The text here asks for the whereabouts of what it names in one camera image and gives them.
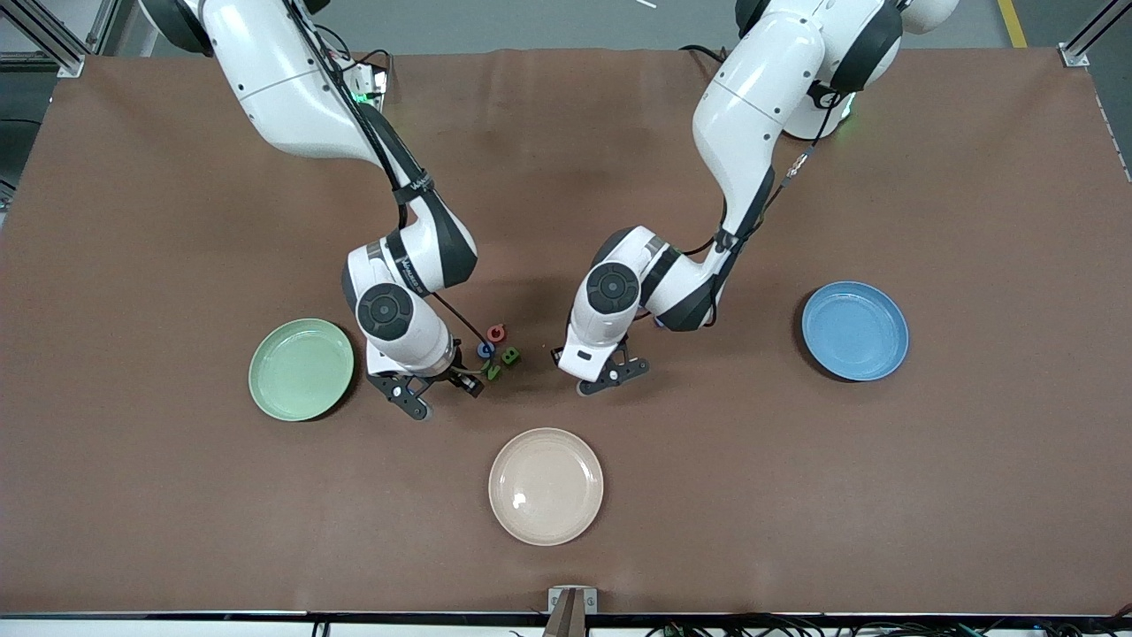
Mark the red letter G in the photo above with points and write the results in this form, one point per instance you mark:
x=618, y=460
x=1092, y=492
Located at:
x=497, y=339

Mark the grey metal mount bracket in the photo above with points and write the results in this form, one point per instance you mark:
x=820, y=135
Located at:
x=555, y=602

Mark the blue plate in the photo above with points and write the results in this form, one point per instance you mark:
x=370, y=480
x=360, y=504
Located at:
x=855, y=331

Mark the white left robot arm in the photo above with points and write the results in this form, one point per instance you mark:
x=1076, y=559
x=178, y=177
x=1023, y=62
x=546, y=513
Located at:
x=761, y=106

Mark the brown table cover sheet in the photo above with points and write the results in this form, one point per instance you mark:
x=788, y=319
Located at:
x=566, y=177

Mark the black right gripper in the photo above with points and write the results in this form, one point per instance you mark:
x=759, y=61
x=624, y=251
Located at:
x=459, y=379

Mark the beige plate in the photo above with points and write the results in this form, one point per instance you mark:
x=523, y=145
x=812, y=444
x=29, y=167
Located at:
x=546, y=487

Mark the green letter B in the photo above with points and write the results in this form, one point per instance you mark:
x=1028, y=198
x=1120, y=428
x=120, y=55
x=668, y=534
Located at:
x=511, y=356

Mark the white table edge rail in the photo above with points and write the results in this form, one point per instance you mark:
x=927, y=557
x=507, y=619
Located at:
x=177, y=630

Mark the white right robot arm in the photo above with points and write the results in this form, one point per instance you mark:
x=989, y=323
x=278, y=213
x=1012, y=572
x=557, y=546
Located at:
x=292, y=88

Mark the tan camera support post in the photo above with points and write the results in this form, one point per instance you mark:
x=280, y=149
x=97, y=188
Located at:
x=568, y=621

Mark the green plate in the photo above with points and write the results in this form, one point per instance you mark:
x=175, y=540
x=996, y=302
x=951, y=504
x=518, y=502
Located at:
x=301, y=370

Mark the aluminium frame post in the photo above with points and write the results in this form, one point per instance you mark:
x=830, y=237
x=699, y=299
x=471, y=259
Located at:
x=1074, y=56
x=71, y=65

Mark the green letter N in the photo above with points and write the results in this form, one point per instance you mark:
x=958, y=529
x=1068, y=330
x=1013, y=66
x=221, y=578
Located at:
x=493, y=372

